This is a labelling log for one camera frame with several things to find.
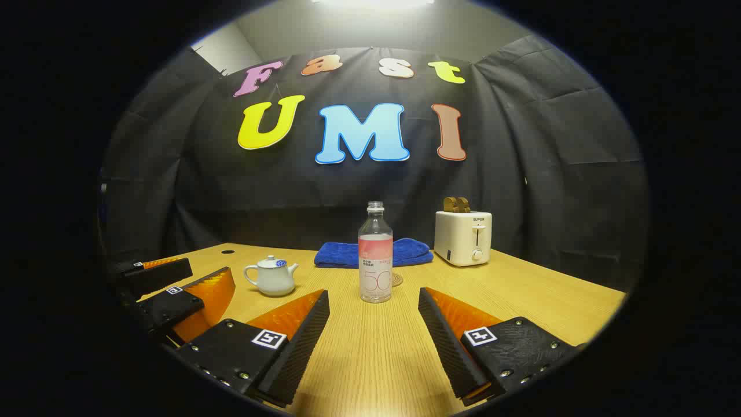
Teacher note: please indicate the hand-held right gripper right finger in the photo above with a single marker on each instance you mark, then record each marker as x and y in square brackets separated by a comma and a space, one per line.
[446, 347]

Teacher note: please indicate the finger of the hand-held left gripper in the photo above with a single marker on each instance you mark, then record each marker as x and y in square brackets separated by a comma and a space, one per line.
[171, 307]
[159, 277]

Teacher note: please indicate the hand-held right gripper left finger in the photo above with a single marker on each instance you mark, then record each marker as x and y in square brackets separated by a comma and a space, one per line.
[301, 347]

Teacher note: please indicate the white ceramic teacup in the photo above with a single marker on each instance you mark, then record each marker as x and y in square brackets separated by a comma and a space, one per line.
[275, 282]

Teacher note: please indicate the round wooden coaster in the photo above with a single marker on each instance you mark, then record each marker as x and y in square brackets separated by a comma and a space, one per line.
[397, 280]

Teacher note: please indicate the clear water bottle pink label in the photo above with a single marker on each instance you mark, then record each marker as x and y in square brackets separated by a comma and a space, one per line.
[375, 260]

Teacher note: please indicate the blue folded towel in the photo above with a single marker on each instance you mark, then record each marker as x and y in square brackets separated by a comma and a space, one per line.
[341, 255]

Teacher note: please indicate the white toaster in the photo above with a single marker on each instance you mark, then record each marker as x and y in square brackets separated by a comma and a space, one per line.
[457, 237]

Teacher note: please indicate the brown bread slice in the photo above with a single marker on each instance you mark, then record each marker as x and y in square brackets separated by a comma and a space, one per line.
[463, 205]
[449, 204]

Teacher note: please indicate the black backdrop cloth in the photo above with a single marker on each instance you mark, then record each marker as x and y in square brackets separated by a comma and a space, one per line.
[289, 185]

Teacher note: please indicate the ceiling light strip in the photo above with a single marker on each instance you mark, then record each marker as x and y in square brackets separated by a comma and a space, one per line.
[373, 2]

